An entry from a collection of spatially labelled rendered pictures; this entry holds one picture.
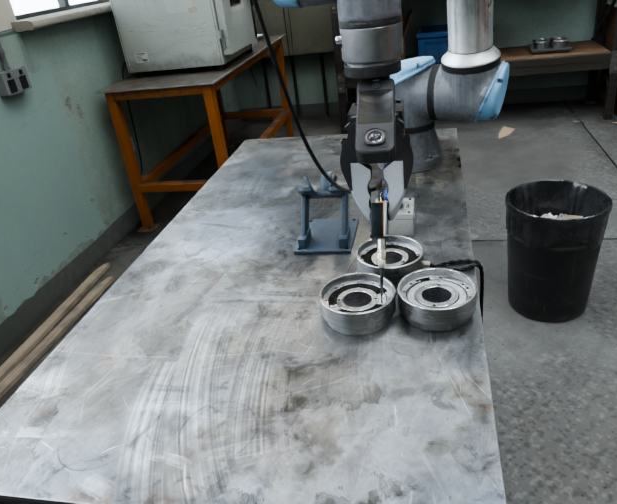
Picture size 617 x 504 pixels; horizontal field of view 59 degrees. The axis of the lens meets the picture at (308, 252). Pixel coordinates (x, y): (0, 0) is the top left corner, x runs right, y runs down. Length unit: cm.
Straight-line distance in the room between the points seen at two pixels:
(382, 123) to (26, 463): 55
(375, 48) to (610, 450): 135
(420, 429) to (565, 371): 137
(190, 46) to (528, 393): 222
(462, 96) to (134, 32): 221
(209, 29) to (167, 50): 26
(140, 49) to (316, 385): 262
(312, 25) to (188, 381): 401
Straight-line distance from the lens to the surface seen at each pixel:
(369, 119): 67
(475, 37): 117
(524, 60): 423
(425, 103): 122
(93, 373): 81
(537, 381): 192
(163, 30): 306
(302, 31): 459
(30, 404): 80
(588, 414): 185
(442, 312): 73
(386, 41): 69
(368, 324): 74
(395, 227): 98
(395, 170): 74
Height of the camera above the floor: 126
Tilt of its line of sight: 28 degrees down
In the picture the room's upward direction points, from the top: 8 degrees counter-clockwise
